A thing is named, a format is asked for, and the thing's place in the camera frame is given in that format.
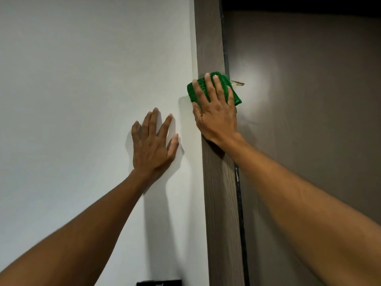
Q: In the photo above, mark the person's right hand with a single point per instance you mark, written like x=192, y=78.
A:
x=217, y=116

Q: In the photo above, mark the person's left hand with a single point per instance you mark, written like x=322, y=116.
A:
x=150, y=151

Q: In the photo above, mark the person's left thumb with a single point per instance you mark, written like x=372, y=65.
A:
x=173, y=145

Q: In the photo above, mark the person's right middle finger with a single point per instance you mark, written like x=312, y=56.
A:
x=210, y=86

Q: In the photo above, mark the person's right little finger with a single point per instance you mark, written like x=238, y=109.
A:
x=231, y=95

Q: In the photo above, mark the person's left middle finger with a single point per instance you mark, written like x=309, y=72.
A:
x=153, y=121

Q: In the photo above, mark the person's left little finger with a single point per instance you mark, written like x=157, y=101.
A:
x=135, y=130

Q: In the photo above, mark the person's right thumb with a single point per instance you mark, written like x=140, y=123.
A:
x=196, y=111

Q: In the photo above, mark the green cleaning cloth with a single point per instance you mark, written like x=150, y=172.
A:
x=235, y=96

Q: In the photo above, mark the person's right forearm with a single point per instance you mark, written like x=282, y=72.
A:
x=303, y=217

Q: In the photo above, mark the person's left forearm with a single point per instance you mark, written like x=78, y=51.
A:
x=80, y=229

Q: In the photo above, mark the small cloth tag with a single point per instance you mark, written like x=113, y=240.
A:
x=238, y=83

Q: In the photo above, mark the grey-brown door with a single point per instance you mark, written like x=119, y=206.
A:
x=315, y=116

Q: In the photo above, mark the black door seal strip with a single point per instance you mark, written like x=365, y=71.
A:
x=240, y=205

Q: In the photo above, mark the brown wooden door frame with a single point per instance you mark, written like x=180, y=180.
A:
x=221, y=211

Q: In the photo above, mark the black wall switch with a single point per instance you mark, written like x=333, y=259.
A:
x=159, y=283

